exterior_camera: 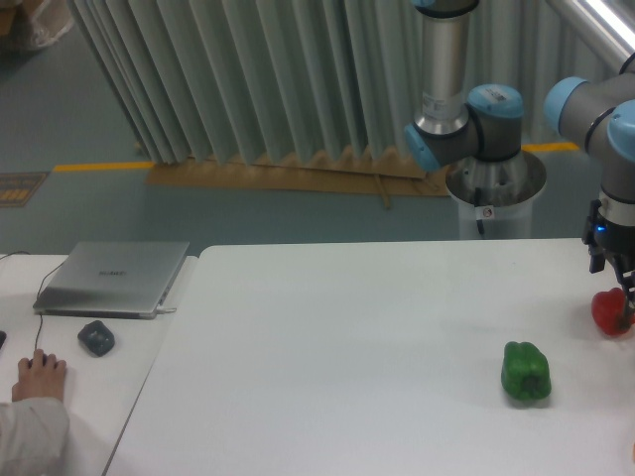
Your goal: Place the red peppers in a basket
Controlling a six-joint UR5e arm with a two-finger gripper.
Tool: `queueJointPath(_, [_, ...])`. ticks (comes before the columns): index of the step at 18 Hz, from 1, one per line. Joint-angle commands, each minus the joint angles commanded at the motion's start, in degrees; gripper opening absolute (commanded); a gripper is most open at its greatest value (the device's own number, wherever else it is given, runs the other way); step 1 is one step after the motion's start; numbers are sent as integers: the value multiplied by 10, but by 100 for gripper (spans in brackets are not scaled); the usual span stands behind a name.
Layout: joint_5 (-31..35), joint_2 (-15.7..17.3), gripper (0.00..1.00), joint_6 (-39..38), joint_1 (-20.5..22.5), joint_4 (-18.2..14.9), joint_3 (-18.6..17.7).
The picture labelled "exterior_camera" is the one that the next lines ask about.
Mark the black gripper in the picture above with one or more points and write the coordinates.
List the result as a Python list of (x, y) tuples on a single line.
[(609, 242)]

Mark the red bell pepper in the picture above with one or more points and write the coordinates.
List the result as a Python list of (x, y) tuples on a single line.
[(607, 310)]

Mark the white sleeved forearm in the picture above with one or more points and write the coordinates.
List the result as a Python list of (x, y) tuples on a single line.
[(33, 435)]

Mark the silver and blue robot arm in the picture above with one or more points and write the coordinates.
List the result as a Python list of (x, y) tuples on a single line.
[(590, 106)]

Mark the person's bare hand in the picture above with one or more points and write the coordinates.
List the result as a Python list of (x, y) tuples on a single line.
[(39, 382)]

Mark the green bell pepper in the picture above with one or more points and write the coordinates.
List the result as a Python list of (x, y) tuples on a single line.
[(525, 372)]

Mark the brown cardboard sheet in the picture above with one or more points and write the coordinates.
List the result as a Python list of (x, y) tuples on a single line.
[(387, 177)]

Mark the white usb plug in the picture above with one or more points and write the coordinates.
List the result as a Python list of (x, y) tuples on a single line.
[(165, 310)]

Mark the grey-green pleated curtain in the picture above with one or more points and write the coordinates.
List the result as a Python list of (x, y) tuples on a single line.
[(268, 82)]

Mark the silver closed laptop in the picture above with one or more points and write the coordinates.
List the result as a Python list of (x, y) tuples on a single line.
[(123, 279)]

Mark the dark grey small device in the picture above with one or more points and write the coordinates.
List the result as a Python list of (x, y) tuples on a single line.
[(96, 338)]

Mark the yellow floor tape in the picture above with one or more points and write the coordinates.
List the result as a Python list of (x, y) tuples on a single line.
[(103, 167)]

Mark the brown floor sign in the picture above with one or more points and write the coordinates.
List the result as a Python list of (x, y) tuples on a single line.
[(18, 188)]

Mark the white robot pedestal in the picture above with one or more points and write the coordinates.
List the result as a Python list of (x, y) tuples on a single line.
[(495, 200)]

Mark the black wired computer mouse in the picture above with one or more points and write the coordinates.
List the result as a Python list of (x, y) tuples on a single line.
[(43, 360)]

